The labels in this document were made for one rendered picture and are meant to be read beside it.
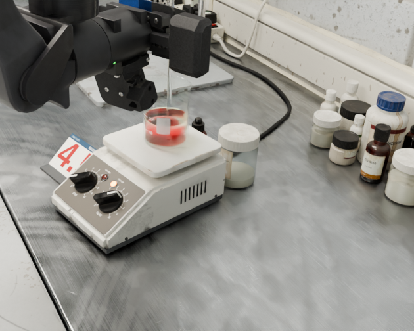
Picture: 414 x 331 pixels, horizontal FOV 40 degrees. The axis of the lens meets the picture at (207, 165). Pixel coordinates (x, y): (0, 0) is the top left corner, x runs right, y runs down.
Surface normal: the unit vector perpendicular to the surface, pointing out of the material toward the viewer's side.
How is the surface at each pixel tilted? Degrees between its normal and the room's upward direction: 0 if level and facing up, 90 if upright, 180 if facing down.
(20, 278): 0
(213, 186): 90
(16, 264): 0
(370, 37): 90
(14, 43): 64
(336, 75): 90
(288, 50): 90
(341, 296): 0
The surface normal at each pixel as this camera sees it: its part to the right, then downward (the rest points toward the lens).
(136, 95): -0.33, -0.29
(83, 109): 0.05, -0.86
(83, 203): -0.32, -0.58
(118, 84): -0.50, 0.68
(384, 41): -0.86, 0.22
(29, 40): 0.66, -0.01
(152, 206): 0.68, 0.41
